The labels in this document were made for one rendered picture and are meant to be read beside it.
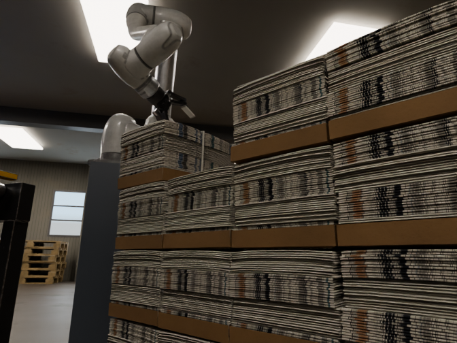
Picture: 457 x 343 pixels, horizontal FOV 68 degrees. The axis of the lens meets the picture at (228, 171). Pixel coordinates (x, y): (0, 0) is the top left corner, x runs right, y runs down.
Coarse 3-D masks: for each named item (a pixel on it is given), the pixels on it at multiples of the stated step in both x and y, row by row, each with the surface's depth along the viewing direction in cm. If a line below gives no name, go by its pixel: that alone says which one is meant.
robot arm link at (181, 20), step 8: (160, 8) 169; (168, 8) 171; (160, 16) 168; (168, 16) 169; (176, 16) 170; (184, 16) 172; (176, 24) 170; (184, 24) 172; (184, 32) 174; (176, 56) 176; (160, 64) 172; (168, 64) 172; (160, 72) 172; (168, 72) 172; (160, 80) 172; (168, 80) 173; (168, 88) 173; (168, 112) 174; (152, 120) 170
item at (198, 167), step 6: (198, 132) 133; (198, 138) 132; (204, 138) 136; (198, 144) 133; (204, 144) 134; (198, 150) 132; (204, 150) 135; (198, 156) 132; (204, 156) 135; (198, 162) 132; (204, 162) 134; (198, 168) 131; (204, 168) 134
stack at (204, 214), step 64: (448, 128) 61; (128, 192) 128; (192, 192) 104; (256, 192) 87; (320, 192) 75; (384, 192) 66; (448, 192) 59; (128, 256) 120; (192, 256) 98; (256, 256) 82; (320, 256) 71; (384, 256) 63; (448, 256) 56; (128, 320) 117; (256, 320) 79; (320, 320) 69; (384, 320) 61; (448, 320) 55
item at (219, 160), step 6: (210, 138) 138; (216, 138) 141; (210, 144) 137; (216, 144) 140; (222, 144) 143; (228, 144) 146; (210, 150) 137; (216, 150) 140; (222, 150) 142; (228, 150) 145; (210, 156) 137; (216, 156) 139; (222, 156) 142; (228, 156) 145; (210, 162) 136; (216, 162) 139; (222, 162) 141; (228, 162) 144; (210, 168) 136
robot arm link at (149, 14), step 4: (132, 4) 169; (136, 4) 168; (140, 4) 170; (144, 4) 170; (132, 8) 164; (136, 8) 164; (140, 8) 166; (144, 8) 166; (148, 8) 167; (152, 8) 168; (128, 12) 164; (140, 12) 163; (144, 12) 166; (148, 12) 166; (152, 12) 167; (144, 16) 164; (148, 16) 167; (152, 16) 167; (148, 20) 167; (152, 20) 168; (148, 24) 169
